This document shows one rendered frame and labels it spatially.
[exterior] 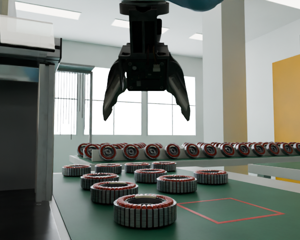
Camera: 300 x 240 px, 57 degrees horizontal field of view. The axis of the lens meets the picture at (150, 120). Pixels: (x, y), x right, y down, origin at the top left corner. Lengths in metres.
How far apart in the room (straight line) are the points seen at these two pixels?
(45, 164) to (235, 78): 3.97
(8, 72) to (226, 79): 3.85
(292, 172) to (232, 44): 3.21
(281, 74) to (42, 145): 3.78
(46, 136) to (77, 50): 6.74
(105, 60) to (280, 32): 4.15
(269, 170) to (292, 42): 5.19
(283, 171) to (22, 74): 1.29
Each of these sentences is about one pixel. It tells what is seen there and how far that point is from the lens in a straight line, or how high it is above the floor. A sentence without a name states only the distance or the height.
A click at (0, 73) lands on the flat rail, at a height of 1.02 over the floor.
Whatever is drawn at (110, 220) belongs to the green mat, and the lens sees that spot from 0.53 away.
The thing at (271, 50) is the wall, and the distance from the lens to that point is 6.97.
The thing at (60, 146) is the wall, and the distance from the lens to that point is 6.95.
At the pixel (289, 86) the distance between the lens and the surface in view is 4.05.
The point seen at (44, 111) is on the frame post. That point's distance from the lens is 0.61.
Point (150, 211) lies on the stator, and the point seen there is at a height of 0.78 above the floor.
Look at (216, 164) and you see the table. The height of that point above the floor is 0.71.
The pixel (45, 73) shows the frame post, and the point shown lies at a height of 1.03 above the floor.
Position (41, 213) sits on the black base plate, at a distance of 0.52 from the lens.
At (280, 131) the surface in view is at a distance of 4.10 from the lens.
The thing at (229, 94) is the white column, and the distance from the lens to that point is 4.28.
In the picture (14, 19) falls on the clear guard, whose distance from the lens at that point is 0.44.
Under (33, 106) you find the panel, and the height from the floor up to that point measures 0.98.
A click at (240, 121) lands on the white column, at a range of 4.37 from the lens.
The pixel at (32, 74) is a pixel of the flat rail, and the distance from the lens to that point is 0.63.
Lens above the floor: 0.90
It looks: 4 degrees up
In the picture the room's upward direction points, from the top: straight up
